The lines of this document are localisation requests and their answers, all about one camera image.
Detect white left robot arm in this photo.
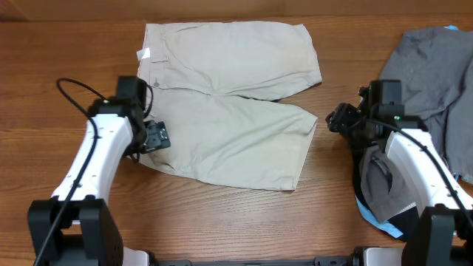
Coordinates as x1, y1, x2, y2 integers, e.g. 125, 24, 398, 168
27, 96, 170, 266

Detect brown cardboard back panel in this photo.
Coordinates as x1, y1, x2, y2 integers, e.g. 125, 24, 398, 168
1, 0, 472, 21

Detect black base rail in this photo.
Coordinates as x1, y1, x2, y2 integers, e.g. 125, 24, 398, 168
150, 256, 353, 266

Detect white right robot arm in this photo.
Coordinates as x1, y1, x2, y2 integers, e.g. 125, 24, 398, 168
325, 103, 472, 265

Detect grey shorts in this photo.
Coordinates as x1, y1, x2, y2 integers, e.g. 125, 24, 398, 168
360, 26, 473, 224

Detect black garment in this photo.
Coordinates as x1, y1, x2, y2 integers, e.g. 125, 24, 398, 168
351, 146, 419, 242

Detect beige shorts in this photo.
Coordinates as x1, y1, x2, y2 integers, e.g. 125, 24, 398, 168
137, 21, 322, 191

